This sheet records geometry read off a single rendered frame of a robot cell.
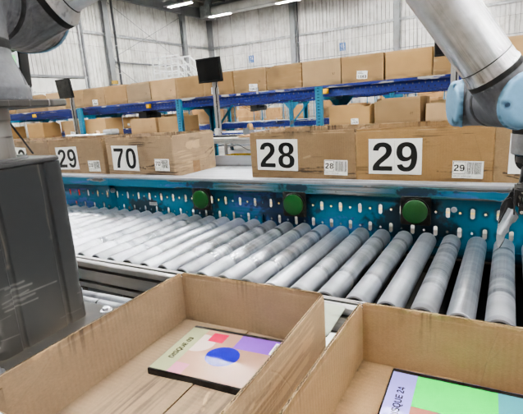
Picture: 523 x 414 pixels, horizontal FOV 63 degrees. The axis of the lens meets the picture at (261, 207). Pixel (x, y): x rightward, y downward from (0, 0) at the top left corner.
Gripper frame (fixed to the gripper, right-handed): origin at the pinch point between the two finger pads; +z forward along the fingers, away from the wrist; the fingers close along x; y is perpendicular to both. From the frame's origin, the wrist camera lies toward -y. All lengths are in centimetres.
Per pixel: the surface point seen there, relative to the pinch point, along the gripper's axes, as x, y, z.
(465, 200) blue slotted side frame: -14.9, -25.8, -3.7
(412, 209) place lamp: -28.2, -21.0, -1.7
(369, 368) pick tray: -21, 51, 4
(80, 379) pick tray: -55, 72, 2
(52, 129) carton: -844, -476, -21
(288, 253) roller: -55, 6, 6
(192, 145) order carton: -123, -42, -20
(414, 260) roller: -23.4, 2.3, 5.4
